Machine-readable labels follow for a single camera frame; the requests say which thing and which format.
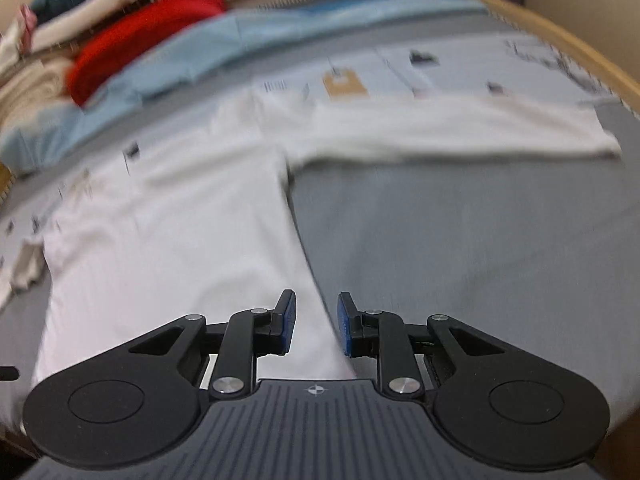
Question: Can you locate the white long-sleeved shirt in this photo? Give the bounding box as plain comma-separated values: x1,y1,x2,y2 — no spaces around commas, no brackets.
0,87,623,386

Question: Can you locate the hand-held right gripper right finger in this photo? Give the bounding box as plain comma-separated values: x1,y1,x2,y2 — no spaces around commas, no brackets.
337,291,506,402

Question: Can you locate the light blue cloth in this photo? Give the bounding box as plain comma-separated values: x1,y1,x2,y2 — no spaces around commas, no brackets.
0,0,491,176

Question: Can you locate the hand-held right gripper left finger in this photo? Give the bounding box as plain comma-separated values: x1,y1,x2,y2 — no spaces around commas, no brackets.
128,289,297,402

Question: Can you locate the grey printed blanket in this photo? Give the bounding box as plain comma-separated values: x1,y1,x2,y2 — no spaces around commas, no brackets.
0,0,640,441

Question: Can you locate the red garment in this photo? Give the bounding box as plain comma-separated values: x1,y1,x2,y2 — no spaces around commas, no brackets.
65,0,228,108

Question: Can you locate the white folded garment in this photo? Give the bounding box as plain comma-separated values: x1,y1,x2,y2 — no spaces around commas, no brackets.
27,0,176,56

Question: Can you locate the beige towel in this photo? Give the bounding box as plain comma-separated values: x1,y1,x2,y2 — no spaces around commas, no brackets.
0,55,76,128

